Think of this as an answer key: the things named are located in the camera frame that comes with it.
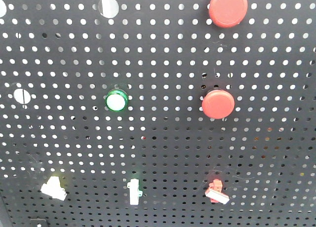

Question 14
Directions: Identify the red toggle switch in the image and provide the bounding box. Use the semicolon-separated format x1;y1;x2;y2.
204;179;230;204

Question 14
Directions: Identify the black perforated pegboard panel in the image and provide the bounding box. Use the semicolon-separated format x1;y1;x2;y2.
0;0;316;227

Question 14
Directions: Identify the green indicator light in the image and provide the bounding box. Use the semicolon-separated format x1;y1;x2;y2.
105;89;128;112

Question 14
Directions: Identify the small red push button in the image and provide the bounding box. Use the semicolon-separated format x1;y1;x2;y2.
201;90;235;119

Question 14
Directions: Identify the large red push button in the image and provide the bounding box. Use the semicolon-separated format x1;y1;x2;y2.
209;0;248;28

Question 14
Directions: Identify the green toggle switch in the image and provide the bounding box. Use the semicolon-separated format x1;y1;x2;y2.
126;179;143;205

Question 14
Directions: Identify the yellow toggle switch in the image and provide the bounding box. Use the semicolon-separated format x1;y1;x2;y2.
40;176;67;201

